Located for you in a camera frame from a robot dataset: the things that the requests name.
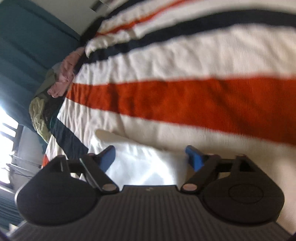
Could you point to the dark wall switch panel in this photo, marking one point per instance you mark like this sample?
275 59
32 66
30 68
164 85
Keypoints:
99 5

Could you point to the pink garment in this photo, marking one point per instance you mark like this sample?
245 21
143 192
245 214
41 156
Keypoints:
66 73

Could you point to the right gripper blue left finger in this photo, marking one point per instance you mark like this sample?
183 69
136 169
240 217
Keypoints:
95 168

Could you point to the white track jacket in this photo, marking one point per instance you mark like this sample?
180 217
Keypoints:
137 164

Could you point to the olive green garment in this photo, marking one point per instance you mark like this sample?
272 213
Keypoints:
50 79

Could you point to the right teal curtain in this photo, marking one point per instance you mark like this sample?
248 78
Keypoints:
32 41

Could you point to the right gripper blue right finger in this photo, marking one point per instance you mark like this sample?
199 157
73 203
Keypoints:
204 166

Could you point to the striped bed blanket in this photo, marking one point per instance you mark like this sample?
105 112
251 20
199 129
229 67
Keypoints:
217 75

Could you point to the yellow-green knit blanket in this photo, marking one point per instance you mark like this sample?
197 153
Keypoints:
36 109

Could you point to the window with dark frame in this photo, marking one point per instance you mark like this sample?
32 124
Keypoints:
11 132

